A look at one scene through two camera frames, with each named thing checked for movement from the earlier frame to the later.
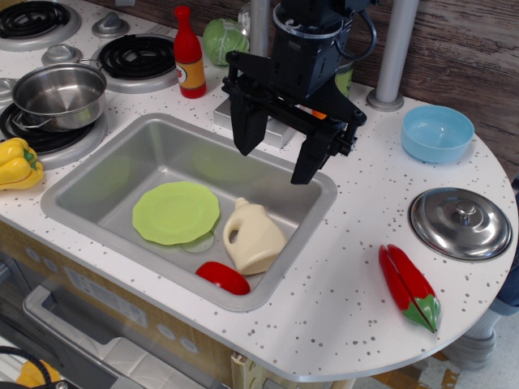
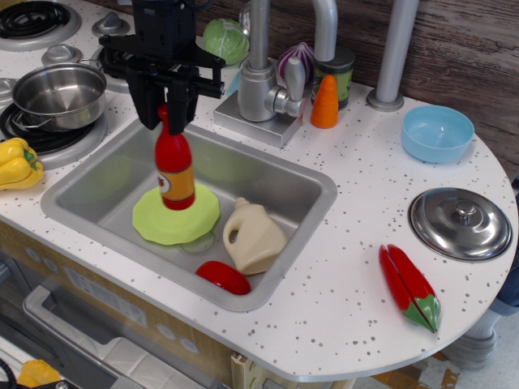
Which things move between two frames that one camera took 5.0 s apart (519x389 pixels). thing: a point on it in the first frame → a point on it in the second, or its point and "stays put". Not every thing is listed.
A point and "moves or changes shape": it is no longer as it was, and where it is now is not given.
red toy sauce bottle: (188, 57) moves or changes shape
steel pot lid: (460, 224) stays put
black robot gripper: (297, 87) → (164, 45)
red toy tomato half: (224, 277) stays put
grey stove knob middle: (62, 53) stays put
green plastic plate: (176, 212) stays put
